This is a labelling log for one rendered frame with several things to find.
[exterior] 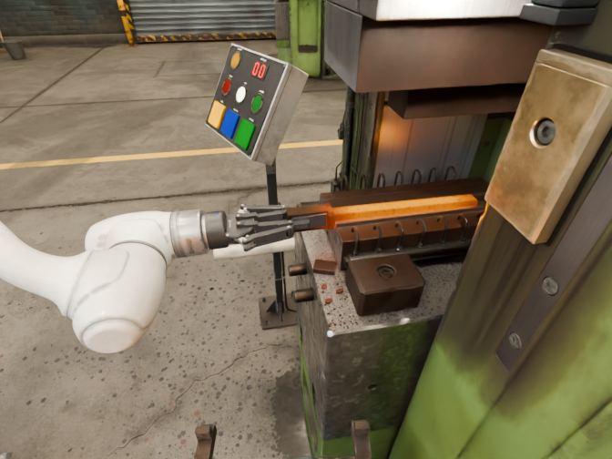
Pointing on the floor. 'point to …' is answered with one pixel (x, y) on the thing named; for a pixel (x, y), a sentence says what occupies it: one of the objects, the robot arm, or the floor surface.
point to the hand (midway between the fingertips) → (308, 218)
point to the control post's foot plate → (270, 317)
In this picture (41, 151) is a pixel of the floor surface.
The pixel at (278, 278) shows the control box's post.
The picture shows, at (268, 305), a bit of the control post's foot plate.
